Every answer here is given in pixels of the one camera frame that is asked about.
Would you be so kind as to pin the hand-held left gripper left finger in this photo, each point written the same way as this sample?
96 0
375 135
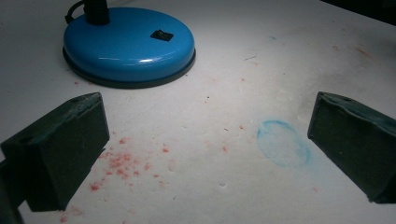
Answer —
59 149

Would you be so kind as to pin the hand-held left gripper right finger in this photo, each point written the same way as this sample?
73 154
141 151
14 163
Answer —
355 140

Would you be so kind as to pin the blue round lamp base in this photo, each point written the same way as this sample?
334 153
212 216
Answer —
129 46

